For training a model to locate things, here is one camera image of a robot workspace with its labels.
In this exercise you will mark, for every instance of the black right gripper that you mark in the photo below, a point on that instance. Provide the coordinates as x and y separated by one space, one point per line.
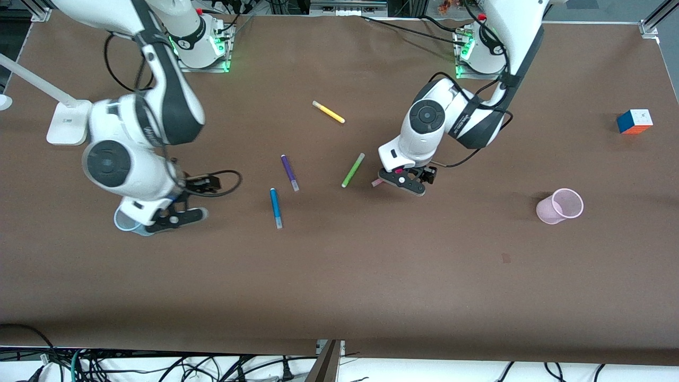
203 183

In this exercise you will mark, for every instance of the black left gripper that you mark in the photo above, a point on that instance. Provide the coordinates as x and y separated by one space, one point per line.
427 173

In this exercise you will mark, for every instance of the blue marker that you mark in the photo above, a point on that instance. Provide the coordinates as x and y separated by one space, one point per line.
276 208

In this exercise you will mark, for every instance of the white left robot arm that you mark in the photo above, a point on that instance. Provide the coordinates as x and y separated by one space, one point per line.
440 119

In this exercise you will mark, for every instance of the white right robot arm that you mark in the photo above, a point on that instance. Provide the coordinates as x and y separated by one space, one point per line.
127 138

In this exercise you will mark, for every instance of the green marker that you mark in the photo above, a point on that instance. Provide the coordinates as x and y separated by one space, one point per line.
353 170

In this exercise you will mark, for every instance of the translucent blue plastic cup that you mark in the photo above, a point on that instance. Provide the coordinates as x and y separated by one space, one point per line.
123 222

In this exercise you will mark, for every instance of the yellow marker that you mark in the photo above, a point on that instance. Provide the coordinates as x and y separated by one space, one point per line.
329 112

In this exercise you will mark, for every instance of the purple marker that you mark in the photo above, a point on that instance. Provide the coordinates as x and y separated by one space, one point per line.
289 172

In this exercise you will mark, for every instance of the white lamp base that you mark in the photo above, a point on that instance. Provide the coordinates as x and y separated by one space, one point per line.
66 123

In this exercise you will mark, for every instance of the translucent pink plastic cup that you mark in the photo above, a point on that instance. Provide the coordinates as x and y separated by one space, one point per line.
559 207

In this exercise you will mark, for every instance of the grey metal box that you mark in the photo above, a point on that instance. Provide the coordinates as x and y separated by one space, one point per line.
347 7

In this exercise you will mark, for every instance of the aluminium table leg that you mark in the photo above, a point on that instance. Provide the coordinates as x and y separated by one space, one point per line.
324 363

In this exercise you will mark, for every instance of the colourful puzzle cube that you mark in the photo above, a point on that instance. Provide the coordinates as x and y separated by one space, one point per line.
634 122

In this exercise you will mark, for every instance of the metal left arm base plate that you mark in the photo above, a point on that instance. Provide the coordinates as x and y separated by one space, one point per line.
460 63

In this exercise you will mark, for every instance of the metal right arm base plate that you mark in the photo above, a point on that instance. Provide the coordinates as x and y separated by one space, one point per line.
225 55

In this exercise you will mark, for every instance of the aluminium frame corner bracket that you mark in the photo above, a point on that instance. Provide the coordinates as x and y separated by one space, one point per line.
41 10
656 21

